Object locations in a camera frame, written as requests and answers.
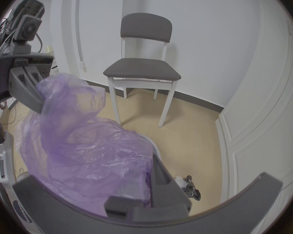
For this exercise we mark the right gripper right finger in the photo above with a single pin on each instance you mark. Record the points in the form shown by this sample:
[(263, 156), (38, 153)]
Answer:
[(166, 196)]

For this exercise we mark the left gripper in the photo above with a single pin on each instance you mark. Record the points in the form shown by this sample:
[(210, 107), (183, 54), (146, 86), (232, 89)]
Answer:
[(0, 77)]

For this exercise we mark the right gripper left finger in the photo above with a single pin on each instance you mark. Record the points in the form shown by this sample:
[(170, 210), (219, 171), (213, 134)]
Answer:
[(122, 205)]

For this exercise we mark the clear printed wrapper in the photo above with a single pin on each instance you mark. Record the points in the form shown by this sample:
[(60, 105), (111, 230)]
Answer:
[(181, 181)]

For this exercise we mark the black plastic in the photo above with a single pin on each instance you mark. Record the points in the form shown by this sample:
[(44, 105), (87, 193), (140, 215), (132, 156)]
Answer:
[(191, 191)]

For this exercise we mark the purple plastic bag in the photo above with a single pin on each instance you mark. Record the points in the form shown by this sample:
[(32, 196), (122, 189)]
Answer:
[(88, 155)]

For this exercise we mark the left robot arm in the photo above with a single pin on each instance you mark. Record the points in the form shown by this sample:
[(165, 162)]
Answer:
[(30, 7)]

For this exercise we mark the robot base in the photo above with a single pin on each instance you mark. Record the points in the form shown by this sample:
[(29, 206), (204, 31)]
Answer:
[(1, 155)]

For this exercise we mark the white trash bin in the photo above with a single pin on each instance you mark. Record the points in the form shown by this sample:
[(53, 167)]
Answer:
[(156, 150)]

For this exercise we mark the white chair grey seat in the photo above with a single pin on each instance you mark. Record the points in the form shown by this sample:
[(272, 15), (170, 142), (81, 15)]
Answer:
[(141, 69)]

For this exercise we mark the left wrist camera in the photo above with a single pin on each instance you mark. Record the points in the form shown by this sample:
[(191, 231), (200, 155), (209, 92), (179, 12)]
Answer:
[(28, 28)]

